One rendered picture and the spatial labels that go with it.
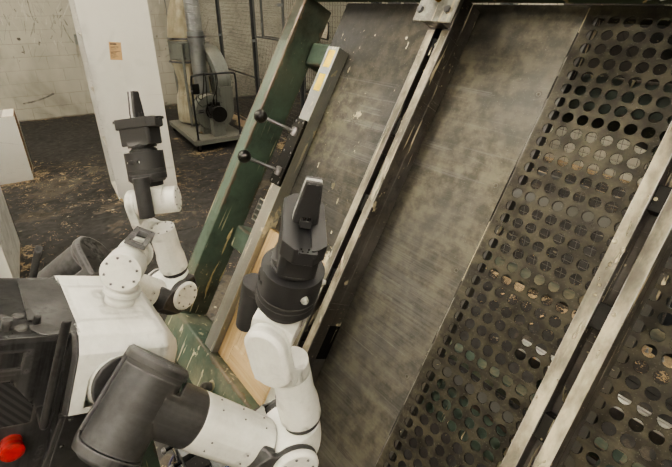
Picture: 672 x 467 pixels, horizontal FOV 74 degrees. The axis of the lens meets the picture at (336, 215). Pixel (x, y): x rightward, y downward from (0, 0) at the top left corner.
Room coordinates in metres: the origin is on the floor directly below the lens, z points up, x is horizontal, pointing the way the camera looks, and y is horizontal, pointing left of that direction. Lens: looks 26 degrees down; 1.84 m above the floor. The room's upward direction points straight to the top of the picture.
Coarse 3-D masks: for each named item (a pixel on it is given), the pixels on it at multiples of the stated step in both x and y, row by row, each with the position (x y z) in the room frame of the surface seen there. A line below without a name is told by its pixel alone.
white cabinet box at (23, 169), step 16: (0, 112) 5.03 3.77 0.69; (0, 128) 4.66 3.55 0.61; (16, 128) 4.73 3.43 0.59; (0, 144) 4.64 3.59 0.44; (16, 144) 4.71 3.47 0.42; (0, 160) 4.61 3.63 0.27; (16, 160) 4.69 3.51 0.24; (0, 176) 4.59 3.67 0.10; (16, 176) 4.66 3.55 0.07; (32, 176) 4.74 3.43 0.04
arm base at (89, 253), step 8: (80, 240) 0.82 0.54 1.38; (88, 240) 0.85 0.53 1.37; (96, 240) 0.87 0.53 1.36; (72, 248) 0.80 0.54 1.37; (80, 248) 0.80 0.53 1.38; (88, 248) 0.82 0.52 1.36; (96, 248) 0.84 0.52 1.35; (104, 248) 0.87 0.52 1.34; (80, 256) 0.78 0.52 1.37; (88, 256) 0.80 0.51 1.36; (96, 256) 0.82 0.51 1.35; (104, 256) 0.84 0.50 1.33; (80, 264) 0.77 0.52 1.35; (88, 264) 0.77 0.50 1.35; (96, 264) 0.79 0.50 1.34; (80, 272) 0.76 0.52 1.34; (88, 272) 0.76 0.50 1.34; (96, 272) 0.77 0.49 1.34
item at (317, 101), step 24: (336, 48) 1.32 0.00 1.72; (336, 72) 1.30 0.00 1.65; (312, 96) 1.29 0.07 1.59; (312, 120) 1.25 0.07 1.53; (288, 168) 1.20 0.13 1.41; (288, 192) 1.19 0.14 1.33; (264, 216) 1.16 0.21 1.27; (264, 240) 1.14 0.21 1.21; (240, 264) 1.12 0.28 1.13; (240, 288) 1.08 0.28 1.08; (216, 336) 1.03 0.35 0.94
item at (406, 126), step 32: (448, 0) 1.02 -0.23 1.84; (448, 32) 1.02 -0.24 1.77; (416, 64) 1.03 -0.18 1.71; (448, 64) 1.02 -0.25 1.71; (416, 96) 0.98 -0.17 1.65; (416, 128) 0.97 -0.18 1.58; (384, 160) 0.96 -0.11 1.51; (384, 192) 0.91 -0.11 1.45; (352, 224) 0.91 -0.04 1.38; (384, 224) 0.92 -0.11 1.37; (352, 256) 0.86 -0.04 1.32; (320, 288) 0.85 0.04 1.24; (352, 288) 0.86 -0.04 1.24; (320, 320) 0.80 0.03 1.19; (320, 352) 0.80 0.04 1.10
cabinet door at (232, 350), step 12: (276, 240) 1.11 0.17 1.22; (264, 252) 1.11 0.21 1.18; (324, 264) 0.96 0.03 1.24; (228, 336) 1.03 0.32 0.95; (240, 336) 1.00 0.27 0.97; (228, 348) 1.00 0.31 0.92; (240, 348) 0.98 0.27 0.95; (228, 360) 0.98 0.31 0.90; (240, 360) 0.95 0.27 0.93; (240, 372) 0.93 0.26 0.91; (252, 372) 0.90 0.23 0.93; (252, 384) 0.88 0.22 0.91; (252, 396) 0.86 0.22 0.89; (264, 396) 0.84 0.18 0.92
